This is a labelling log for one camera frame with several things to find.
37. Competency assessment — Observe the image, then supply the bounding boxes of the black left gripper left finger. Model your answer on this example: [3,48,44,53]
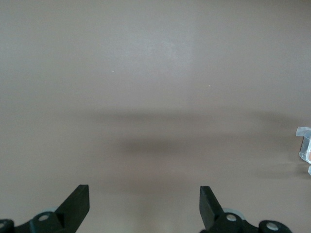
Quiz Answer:
[0,184,90,233]

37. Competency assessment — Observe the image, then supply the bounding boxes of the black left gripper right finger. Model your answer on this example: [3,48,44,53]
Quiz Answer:
[199,186,292,233]

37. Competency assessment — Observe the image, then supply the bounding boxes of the clear plastic egg carton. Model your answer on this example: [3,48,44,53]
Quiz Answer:
[295,126,311,177]

